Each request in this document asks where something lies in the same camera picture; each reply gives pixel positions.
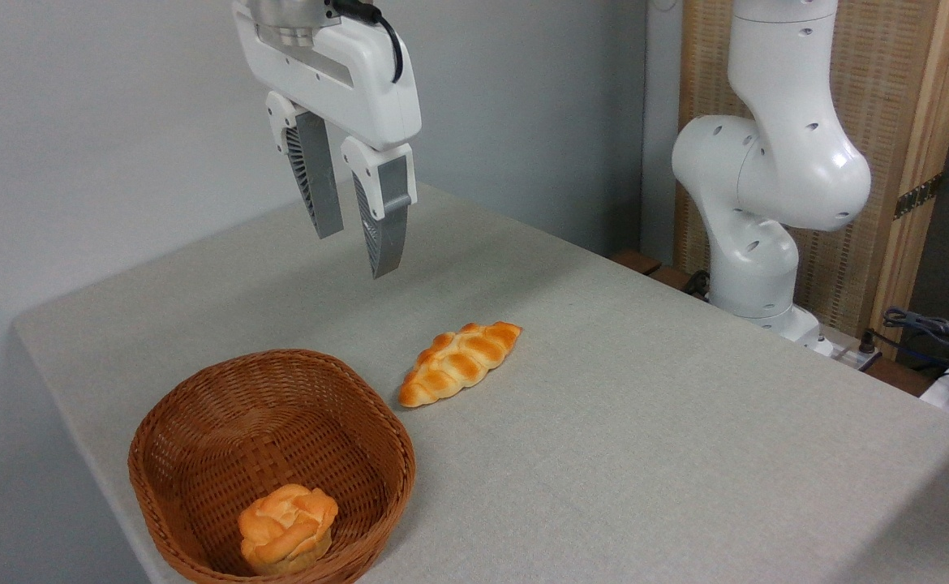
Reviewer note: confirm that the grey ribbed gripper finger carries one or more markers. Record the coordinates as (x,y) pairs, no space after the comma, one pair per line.
(385,219)
(316,174)

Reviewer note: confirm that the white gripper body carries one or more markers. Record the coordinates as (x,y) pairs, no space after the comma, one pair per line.
(345,69)

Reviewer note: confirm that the round knotted bread roll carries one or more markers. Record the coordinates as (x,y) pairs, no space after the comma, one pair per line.
(288,527)

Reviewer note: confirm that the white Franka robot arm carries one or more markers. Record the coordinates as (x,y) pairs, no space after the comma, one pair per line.
(783,154)

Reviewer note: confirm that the black plug at robot base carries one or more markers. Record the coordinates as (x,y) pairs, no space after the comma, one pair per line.
(869,342)

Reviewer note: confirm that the long braided bread loaf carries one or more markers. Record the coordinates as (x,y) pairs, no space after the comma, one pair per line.
(458,361)

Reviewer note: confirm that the brown wicker basket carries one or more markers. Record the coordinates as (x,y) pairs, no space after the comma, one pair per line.
(199,422)

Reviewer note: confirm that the grey tablecloth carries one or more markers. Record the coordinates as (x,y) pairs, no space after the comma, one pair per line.
(645,454)

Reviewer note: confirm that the wood framed rattan screen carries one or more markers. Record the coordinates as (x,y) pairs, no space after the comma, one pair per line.
(888,81)

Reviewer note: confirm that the black metal hinge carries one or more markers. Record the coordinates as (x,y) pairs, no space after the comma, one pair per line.
(916,196)

